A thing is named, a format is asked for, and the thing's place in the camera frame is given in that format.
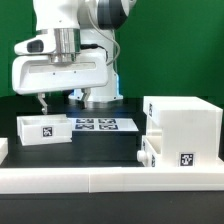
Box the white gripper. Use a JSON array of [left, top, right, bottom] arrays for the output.
[[12, 48, 108, 115]]

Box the white drawer box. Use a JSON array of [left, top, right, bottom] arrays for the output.
[[17, 114, 72, 146], [137, 135, 162, 167]]

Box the white front drawer box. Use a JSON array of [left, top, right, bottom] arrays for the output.
[[137, 135, 162, 167]]

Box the white drawer cabinet frame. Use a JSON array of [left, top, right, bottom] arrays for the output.
[[143, 96, 223, 168]]

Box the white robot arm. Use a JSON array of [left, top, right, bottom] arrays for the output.
[[12, 0, 137, 113]]

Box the marker tag sheet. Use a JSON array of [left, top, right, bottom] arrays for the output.
[[70, 118, 138, 132]]

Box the white left fence block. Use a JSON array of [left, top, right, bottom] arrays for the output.
[[0, 138, 8, 165]]

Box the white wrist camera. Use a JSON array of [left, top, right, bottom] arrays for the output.
[[14, 38, 56, 55]]

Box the white front fence rail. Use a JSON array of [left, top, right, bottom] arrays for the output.
[[0, 167, 224, 194]]

